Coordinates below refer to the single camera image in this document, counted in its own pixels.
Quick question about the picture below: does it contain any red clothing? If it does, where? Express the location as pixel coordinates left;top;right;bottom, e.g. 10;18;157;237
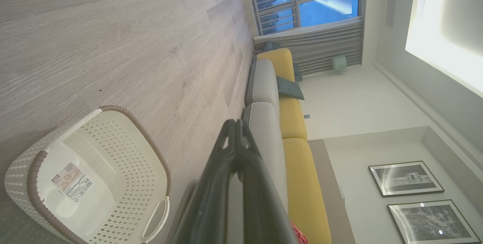
290;221;308;244

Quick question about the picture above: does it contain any large framed black-white picture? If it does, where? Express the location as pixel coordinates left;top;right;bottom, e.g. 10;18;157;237
387;199;482;244

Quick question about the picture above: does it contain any grey curtain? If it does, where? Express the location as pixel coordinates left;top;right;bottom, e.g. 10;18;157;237
252;16;364;76

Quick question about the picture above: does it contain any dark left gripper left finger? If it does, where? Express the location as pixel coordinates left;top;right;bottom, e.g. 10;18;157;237
172;119;239;244

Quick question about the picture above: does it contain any basket label sticker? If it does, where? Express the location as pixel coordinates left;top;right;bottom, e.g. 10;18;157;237
51;161;94;202

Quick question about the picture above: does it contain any perforated plastic laundry basket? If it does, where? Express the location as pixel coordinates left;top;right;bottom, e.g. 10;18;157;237
4;105;171;244

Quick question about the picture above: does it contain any round teal wall lamp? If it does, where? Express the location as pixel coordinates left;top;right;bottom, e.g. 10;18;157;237
332;55;348;73

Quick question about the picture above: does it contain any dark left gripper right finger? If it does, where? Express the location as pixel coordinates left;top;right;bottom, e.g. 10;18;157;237
237;119;299;244

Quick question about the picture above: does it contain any small framed black-white picture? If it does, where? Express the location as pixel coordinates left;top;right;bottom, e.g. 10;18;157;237
368;161;445;198

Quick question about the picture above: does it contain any yellow and grey sofa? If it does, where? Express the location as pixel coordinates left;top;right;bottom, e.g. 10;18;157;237
241;48;332;244

